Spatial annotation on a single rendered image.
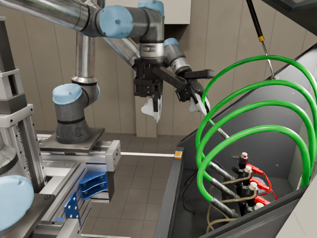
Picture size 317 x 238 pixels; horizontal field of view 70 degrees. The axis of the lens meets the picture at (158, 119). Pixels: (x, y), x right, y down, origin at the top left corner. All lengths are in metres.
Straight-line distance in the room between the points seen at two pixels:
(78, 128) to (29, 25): 2.78
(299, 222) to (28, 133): 0.83
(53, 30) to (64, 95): 2.59
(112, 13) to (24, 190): 0.42
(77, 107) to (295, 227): 0.85
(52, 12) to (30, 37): 3.07
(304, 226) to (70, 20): 0.65
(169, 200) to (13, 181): 0.51
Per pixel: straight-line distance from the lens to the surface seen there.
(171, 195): 0.85
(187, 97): 0.89
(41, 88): 3.80
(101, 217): 2.17
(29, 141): 0.94
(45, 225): 0.76
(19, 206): 0.53
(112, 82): 3.34
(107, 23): 0.61
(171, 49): 0.97
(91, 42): 1.08
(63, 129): 1.05
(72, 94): 1.00
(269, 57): 0.79
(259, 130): 0.51
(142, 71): 0.72
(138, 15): 0.63
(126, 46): 0.88
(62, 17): 0.66
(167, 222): 0.76
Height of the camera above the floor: 1.50
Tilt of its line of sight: 22 degrees down
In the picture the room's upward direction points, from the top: straight up
